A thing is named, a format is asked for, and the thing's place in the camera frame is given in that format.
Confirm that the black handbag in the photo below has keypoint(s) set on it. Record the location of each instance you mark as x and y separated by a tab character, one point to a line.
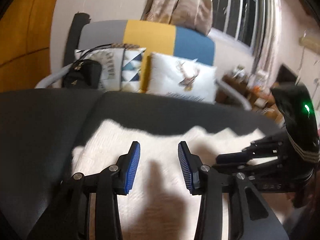
83	74

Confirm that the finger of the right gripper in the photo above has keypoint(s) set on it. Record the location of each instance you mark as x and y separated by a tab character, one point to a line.
267	145
228	158

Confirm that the cream knitted sweater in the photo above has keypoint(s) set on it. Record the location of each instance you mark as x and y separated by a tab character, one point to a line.
159	206

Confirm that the beige patterned curtain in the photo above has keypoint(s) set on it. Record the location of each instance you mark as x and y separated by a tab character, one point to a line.
196	15

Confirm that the grey yellow blue sofa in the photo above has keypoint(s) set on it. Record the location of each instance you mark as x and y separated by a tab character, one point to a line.
154	37

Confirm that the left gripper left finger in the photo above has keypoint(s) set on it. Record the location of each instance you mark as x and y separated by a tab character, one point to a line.
127	168

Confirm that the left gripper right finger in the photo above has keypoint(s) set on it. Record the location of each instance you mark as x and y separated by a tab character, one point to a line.
190	165

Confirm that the black television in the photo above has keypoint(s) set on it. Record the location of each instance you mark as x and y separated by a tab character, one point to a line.
286	75

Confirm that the triangle pattern pillow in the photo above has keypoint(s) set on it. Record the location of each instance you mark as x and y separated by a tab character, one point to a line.
121	67

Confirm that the person's right hand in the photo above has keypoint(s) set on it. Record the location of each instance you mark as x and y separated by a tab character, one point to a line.
291	196

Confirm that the window with white frame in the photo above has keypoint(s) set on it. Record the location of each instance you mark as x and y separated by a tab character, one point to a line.
235	22

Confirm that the wall air conditioner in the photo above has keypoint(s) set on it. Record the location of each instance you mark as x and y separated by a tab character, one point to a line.
311	43

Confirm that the wooden wardrobe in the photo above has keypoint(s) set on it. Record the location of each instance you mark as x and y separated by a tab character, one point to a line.
25	43

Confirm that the wooden side table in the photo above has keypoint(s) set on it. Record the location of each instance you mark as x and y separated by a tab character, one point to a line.
260	101

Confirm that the white deer print pillow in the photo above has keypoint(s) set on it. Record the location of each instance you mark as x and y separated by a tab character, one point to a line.
181	78

